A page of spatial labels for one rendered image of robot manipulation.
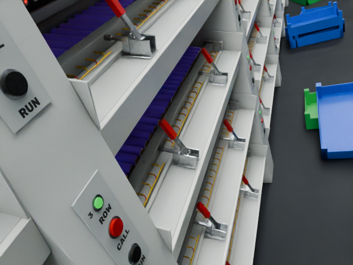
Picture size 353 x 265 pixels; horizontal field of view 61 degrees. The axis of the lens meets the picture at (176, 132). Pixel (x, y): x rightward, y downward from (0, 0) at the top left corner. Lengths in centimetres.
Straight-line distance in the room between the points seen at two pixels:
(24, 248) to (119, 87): 19
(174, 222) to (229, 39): 56
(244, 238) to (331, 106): 71
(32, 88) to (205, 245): 47
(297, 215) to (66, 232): 88
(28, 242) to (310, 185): 100
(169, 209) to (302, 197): 72
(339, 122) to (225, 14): 67
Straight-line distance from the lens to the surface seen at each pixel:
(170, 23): 51
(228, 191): 70
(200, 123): 57
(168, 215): 43
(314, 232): 101
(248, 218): 89
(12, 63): 23
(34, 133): 23
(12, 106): 22
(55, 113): 24
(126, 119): 32
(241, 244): 84
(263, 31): 152
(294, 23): 227
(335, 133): 127
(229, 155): 78
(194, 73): 69
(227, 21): 84
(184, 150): 48
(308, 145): 128
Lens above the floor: 83
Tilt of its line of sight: 32 degrees down
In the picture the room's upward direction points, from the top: 23 degrees counter-clockwise
